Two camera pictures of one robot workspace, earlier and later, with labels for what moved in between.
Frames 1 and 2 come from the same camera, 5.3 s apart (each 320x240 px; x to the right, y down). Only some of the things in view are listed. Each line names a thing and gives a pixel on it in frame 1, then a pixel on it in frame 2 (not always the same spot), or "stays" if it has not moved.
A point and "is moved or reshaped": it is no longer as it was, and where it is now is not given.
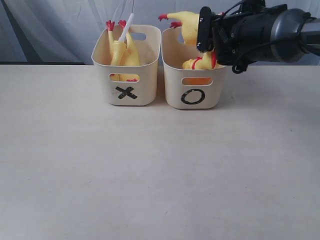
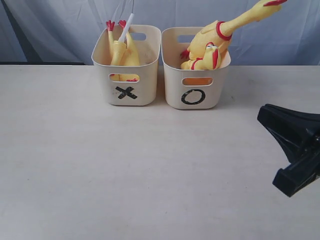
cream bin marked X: x=129 y=85 stays
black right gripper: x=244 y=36 → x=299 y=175
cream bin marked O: x=189 y=89 stays
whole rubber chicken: x=189 y=21 is moved or reshaped
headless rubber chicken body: x=131 y=56 stays
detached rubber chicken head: x=119 y=50 → x=124 y=77
